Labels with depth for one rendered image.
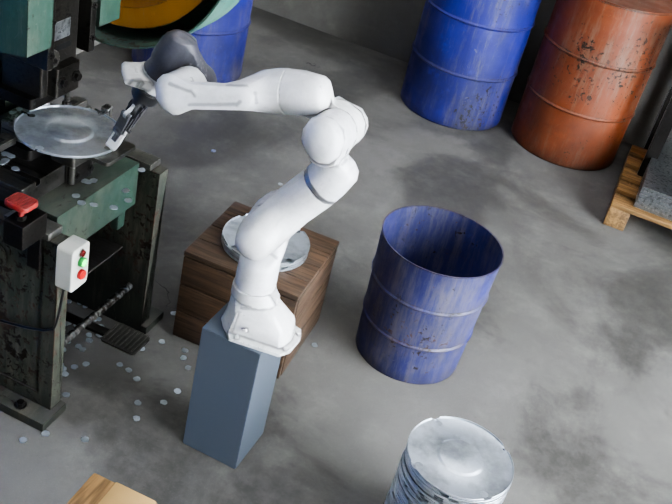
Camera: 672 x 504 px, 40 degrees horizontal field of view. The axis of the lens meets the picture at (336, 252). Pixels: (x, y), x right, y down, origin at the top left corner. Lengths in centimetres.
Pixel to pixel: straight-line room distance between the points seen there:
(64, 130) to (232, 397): 87
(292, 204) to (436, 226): 114
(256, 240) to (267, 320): 29
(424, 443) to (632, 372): 138
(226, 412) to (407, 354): 75
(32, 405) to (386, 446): 108
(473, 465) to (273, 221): 83
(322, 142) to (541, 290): 200
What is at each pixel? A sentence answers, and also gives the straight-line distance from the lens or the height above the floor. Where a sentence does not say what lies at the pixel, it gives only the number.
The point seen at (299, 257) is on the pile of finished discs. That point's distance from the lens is 300.
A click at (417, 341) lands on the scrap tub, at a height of 19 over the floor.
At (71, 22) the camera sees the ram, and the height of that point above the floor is 107.
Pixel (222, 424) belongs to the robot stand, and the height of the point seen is 15.
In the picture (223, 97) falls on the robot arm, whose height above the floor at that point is 111.
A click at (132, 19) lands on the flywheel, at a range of 284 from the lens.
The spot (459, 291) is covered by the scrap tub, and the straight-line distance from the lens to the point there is 298.
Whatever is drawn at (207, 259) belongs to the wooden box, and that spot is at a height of 35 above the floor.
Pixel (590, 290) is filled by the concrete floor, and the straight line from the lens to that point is 407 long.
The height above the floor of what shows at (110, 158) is 78.
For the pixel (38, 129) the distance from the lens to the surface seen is 266.
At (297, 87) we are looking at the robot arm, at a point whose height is 117.
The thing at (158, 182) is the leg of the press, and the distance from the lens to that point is 284.
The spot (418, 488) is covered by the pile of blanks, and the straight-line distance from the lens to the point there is 246.
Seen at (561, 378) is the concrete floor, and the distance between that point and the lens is 351.
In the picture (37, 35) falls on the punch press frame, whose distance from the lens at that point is 240.
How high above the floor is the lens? 206
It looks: 33 degrees down
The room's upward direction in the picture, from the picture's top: 14 degrees clockwise
